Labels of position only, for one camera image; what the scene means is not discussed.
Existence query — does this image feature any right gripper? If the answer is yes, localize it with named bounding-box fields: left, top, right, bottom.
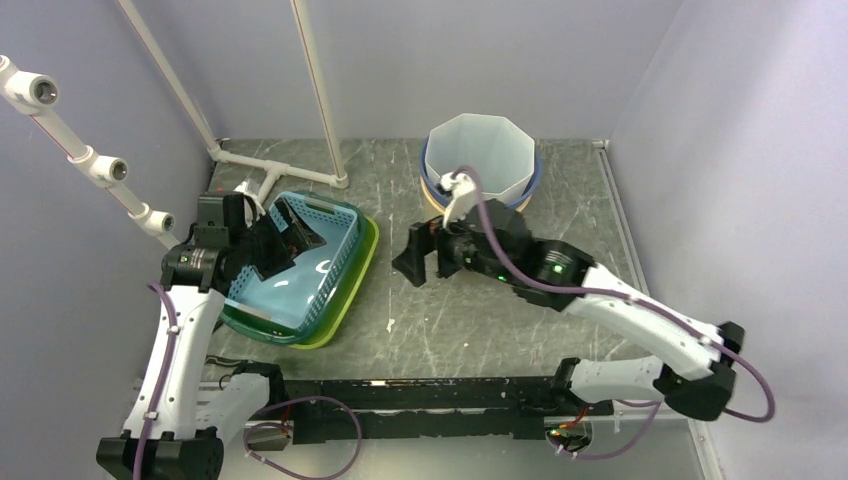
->
left=391, top=199, right=514, bottom=287

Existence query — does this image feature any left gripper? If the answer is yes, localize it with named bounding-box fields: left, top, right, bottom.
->
left=230, top=198, right=325, bottom=282

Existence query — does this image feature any white octagonal bin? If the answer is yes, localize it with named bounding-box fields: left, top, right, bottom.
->
left=421, top=113, right=537, bottom=206

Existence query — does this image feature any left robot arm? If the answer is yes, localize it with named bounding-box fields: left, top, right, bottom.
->
left=96, top=191, right=322, bottom=479

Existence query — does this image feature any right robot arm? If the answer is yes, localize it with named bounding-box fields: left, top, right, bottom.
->
left=392, top=200, right=745, bottom=421

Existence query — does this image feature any light blue perforated basket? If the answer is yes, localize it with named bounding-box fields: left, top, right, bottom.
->
left=222, top=191, right=363, bottom=343

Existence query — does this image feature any lime green basket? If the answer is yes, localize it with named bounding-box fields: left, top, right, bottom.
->
left=289, top=216, right=379, bottom=350

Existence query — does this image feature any cream cartoon bucket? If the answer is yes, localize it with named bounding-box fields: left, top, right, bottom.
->
left=420, top=178, right=532, bottom=215

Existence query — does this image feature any blue bucket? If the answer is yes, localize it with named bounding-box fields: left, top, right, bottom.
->
left=419, top=138, right=542, bottom=208

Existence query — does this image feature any dark green basket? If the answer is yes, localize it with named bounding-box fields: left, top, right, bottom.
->
left=219, top=191, right=376, bottom=350

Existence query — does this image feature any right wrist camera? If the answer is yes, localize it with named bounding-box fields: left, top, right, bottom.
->
left=439, top=172, right=479, bottom=228

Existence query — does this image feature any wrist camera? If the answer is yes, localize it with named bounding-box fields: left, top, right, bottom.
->
left=439, top=172, right=479, bottom=228
left=233, top=178, right=266, bottom=219

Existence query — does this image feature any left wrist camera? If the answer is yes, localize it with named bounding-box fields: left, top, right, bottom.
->
left=233, top=178, right=266, bottom=219

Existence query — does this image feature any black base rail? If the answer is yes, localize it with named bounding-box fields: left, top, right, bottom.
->
left=254, top=376, right=614, bottom=445

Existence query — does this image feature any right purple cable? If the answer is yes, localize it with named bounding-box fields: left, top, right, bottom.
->
left=453, top=165, right=776, bottom=463

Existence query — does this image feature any white PVC pipe frame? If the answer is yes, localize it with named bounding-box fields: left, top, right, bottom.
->
left=1, top=1, right=349, bottom=249

